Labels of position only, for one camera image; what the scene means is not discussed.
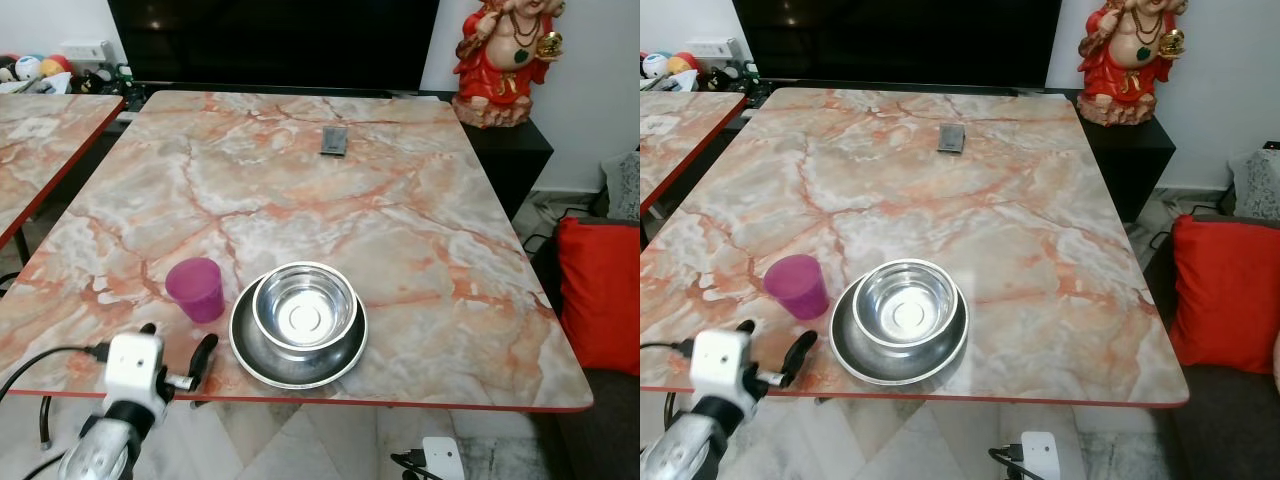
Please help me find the red cushion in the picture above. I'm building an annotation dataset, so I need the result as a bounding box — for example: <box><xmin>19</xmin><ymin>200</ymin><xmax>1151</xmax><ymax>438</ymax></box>
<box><xmin>556</xmin><ymin>215</ymin><xmax>641</xmax><ymax>376</ymax></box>
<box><xmin>1170</xmin><ymin>213</ymin><xmax>1280</xmax><ymax>376</ymax></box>

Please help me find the black television screen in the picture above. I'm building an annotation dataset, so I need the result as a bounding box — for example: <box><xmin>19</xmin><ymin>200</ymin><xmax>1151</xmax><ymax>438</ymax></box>
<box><xmin>108</xmin><ymin>0</ymin><xmax>441</xmax><ymax>91</ymax></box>
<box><xmin>733</xmin><ymin>0</ymin><xmax>1063</xmax><ymax>87</ymax></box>

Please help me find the red and gold statue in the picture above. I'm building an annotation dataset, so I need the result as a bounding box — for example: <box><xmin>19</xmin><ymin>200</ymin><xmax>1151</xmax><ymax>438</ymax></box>
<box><xmin>452</xmin><ymin>0</ymin><xmax>567</xmax><ymax>129</ymax></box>
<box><xmin>1078</xmin><ymin>0</ymin><xmax>1189</xmax><ymax>127</ymax></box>

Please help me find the marble top folding table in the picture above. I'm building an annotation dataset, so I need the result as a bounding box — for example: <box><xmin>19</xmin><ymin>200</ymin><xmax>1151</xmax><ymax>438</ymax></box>
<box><xmin>0</xmin><ymin>93</ymin><xmax>126</xmax><ymax>251</ymax></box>
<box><xmin>640</xmin><ymin>92</ymin><xmax>749</xmax><ymax>216</ymax></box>
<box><xmin>640</xmin><ymin>87</ymin><xmax>1191</xmax><ymax>411</ymax></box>
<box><xmin>0</xmin><ymin>90</ymin><xmax>595</xmax><ymax>446</ymax></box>

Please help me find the steel plate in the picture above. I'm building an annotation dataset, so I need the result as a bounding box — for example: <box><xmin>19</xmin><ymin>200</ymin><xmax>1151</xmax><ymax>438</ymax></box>
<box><xmin>229</xmin><ymin>270</ymin><xmax>369</xmax><ymax>391</ymax></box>
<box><xmin>828</xmin><ymin>265</ymin><xmax>971</xmax><ymax>387</ymax></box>

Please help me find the purple plastic cup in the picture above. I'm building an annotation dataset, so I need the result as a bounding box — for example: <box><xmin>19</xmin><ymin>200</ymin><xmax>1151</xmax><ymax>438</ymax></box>
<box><xmin>763</xmin><ymin>253</ymin><xmax>831</xmax><ymax>321</ymax></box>
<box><xmin>165</xmin><ymin>257</ymin><xmax>226</xmax><ymax>324</ymax></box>

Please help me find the grey patterned cushion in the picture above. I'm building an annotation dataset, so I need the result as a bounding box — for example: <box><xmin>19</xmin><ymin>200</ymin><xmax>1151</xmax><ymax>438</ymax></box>
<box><xmin>604</xmin><ymin>150</ymin><xmax>641</xmax><ymax>222</ymax></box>
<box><xmin>1232</xmin><ymin>148</ymin><xmax>1280</xmax><ymax>222</ymax></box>

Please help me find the steel bowl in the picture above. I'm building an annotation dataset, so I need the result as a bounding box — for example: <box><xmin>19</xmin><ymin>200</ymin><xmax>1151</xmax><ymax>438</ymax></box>
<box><xmin>852</xmin><ymin>258</ymin><xmax>959</xmax><ymax>349</ymax></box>
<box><xmin>251</xmin><ymin>262</ymin><xmax>359</xmax><ymax>353</ymax></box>

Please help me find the dark grey sofa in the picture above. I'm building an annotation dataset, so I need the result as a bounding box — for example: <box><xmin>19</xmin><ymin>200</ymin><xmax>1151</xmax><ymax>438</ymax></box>
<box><xmin>1145</xmin><ymin>210</ymin><xmax>1280</xmax><ymax>480</ymax></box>
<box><xmin>528</xmin><ymin>215</ymin><xmax>641</xmax><ymax>480</ymax></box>

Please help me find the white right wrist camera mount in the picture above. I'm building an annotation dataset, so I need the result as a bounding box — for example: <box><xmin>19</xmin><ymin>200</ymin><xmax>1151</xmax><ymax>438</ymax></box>
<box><xmin>1020</xmin><ymin>432</ymin><xmax>1059</xmax><ymax>480</ymax></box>
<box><xmin>423</xmin><ymin>437</ymin><xmax>464</xmax><ymax>480</ymax></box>

